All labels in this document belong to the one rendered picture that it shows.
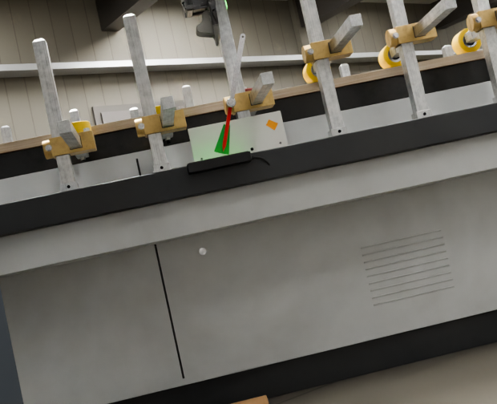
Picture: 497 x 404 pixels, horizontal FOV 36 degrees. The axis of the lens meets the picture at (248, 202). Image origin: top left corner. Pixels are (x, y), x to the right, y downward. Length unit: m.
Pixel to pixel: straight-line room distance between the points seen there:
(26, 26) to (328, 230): 6.04
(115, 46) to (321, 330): 6.36
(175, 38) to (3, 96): 2.14
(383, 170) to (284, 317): 0.53
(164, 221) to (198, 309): 0.33
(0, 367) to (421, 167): 1.34
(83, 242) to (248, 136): 0.53
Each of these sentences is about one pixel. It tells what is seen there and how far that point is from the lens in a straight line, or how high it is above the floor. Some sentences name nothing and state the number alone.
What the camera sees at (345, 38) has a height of 0.93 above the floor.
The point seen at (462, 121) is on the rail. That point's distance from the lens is 2.26.
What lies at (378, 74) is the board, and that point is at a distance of 2.46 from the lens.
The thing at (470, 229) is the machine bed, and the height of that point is 0.36.
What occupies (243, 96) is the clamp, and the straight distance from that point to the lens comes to 2.14.
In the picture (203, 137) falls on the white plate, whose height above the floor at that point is 0.77.
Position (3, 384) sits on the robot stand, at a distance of 1.36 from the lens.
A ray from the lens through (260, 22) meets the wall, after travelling 9.63.
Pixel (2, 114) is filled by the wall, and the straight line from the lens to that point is 7.69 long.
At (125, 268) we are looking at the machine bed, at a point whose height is 0.47.
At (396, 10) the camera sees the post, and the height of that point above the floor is 1.02.
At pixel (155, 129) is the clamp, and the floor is 0.82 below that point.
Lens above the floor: 0.45
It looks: 3 degrees up
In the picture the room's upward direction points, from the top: 12 degrees counter-clockwise
